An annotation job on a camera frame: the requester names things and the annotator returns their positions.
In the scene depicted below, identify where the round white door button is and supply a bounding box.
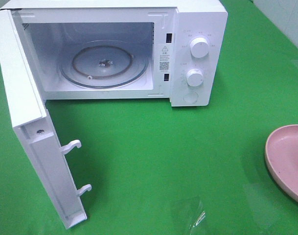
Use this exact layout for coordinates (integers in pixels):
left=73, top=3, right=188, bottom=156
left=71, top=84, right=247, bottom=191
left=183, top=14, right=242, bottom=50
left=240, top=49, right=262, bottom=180
left=183, top=92, right=199, bottom=104

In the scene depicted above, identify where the white timer knob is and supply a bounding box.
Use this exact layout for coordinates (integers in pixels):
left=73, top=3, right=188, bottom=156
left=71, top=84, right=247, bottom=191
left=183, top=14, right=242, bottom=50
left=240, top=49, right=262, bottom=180
left=186, top=69, right=204, bottom=87

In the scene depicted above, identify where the white microwave door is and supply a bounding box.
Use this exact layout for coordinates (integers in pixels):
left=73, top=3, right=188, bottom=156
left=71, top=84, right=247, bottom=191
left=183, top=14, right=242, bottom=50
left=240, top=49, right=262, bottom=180
left=0, top=10, right=92, bottom=228

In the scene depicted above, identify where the pink round plate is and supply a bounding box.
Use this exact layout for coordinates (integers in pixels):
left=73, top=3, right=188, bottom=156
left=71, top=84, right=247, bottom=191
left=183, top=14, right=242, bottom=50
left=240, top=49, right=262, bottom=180
left=265, top=124, right=298, bottom=202

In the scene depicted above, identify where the glass microwave turntable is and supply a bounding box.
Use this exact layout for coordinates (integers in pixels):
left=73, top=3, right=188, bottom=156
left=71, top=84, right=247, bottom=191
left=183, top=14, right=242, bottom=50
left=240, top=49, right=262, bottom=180
left=60, top=40, right=152, bottom=89

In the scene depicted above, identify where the white microwave oven body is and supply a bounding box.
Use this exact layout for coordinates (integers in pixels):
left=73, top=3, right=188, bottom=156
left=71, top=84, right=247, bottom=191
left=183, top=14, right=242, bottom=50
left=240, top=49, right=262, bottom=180
left=0, top=0, right=228, bottom=106

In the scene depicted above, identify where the upper white power knob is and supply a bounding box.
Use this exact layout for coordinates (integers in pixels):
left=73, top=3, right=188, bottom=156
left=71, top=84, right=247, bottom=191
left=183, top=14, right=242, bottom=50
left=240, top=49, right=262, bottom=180
left=189, top=36, right=210, bottom=58

